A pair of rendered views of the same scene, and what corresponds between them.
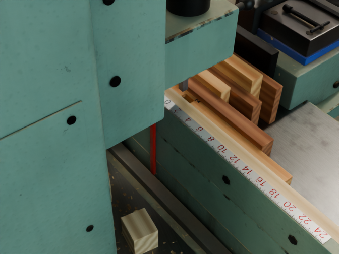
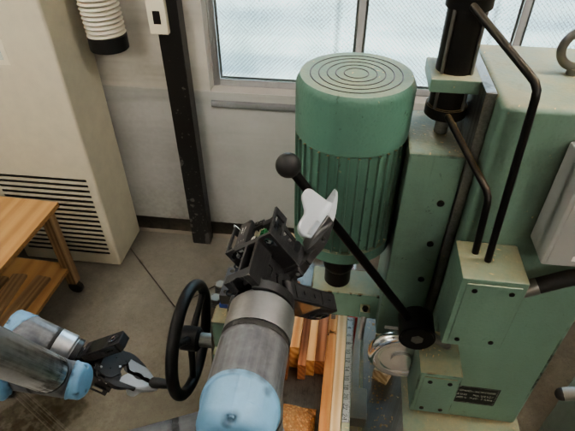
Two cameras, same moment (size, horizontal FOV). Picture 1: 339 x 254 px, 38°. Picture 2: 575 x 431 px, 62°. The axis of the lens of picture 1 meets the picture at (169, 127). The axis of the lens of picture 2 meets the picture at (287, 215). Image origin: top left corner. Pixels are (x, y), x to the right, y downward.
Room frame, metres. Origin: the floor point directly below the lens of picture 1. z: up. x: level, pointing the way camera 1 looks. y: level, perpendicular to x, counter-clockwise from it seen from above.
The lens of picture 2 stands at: (1.01, 0.41, 1.79)
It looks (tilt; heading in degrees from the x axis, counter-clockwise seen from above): 39 degrees down; 228
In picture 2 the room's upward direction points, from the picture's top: straight up
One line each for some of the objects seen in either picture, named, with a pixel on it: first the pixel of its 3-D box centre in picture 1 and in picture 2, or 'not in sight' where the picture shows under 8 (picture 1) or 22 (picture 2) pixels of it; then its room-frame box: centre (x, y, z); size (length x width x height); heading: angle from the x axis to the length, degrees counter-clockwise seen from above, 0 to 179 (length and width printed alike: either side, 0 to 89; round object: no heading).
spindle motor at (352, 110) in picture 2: not in sight; (347, 162); (0.49, -0.02, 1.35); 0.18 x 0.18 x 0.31
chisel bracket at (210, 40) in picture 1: (171, 44); (345, 295); (0.48, 0.00, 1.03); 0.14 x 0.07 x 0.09; 130
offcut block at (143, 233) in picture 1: (139, 232); not in sight; (0.36, 0.03, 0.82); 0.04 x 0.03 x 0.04; 29
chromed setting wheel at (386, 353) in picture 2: not in sight; (400, 354); (0.50, 0.16, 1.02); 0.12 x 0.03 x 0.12; 130
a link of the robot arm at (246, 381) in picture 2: not in sight; (245, 388); (0.87, 0.19, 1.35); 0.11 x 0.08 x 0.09; 40
